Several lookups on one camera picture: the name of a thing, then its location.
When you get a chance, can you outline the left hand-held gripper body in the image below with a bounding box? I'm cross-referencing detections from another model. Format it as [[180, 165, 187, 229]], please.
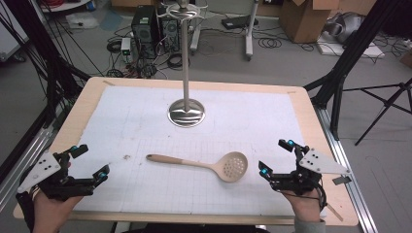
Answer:
[[17, 150, 98, 202]]

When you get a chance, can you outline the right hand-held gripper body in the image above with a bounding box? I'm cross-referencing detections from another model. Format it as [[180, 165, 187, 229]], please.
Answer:
[[268, 146, 353, 197]]

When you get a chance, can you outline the beige slotted spoon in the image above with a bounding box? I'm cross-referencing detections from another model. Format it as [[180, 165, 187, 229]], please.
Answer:
[[145, 150, 249, 183]]

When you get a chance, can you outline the metal utensil stand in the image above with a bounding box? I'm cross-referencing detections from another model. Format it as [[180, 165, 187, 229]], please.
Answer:
[[155, 0, 208, 128]]

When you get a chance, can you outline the person's right hand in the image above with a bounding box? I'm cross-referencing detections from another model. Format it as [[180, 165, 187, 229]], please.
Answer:
[[281, 190, 326, 224]]

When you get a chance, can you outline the person's left hand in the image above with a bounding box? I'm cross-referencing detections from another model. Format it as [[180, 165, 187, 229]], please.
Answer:
[[32, 193, 84, 233]]

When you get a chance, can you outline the grey tape strip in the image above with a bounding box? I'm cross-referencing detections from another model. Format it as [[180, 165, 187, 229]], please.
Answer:
[[332, 175, 353, 186]]

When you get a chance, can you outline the thin wooden stick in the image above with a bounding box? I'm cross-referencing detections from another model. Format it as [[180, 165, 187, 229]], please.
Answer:
[[324, 202, 345, 223]]

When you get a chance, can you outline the white grid mat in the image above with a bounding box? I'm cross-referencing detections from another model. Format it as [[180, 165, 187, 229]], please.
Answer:
[[69, 84, 327, 217]]

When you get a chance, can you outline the black tripod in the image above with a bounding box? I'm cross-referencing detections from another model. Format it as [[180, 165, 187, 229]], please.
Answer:
[[343, 77, 412, 147]]

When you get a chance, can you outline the white flat board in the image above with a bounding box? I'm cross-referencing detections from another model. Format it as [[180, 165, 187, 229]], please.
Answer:
[[316, 41, 387, 59]]

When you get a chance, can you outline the small white box device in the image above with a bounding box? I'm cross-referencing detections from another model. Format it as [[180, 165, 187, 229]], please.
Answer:
[[120, 37, 132, 56]]

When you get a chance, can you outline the white stand leg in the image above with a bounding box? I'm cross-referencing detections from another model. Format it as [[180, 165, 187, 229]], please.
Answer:
[[189, 25, 204, 54], [245, 0, 260, 62]]

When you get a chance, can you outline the large cardboard box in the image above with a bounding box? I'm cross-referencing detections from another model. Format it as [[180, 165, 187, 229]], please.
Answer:
[[280, 0, 378, 44]]

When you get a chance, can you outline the grey vacuum cleaner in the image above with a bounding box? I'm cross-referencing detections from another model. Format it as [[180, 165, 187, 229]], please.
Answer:
[[324, 12, 365, 45]]

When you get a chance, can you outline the white cabinet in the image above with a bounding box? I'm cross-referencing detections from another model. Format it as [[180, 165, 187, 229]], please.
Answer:
[[0, 6, 30, 62]]

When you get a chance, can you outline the flat black device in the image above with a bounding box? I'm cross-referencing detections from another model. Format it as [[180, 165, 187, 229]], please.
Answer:
[[221, 15, 259, 30]]

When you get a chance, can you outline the black computer tower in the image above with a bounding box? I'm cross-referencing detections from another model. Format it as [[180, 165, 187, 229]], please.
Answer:
[[130, 5, 158, 60], [157, 13, 183, 54]]

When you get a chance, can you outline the white round table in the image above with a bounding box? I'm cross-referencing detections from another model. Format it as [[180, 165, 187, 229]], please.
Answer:
[[38, 0, 95, 14]]

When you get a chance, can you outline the aluminium rail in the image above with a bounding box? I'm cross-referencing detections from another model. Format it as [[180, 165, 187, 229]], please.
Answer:
[[314, 106, 379, 233], [0, 125, 56, 212]]

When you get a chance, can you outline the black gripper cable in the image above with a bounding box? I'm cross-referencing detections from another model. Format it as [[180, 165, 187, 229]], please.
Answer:
[[281, 181, 328, 213]]

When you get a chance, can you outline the black frame post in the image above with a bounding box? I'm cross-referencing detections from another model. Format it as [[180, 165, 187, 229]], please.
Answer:
[[304, 0, 402, 141], [0, 0, 92, 130]]

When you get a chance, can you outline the black coiled cable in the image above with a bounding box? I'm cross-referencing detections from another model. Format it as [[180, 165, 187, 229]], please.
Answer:
[[106, 39, 122, 54], [257, 37, 284, 50], [166, 52, 185, 70]]

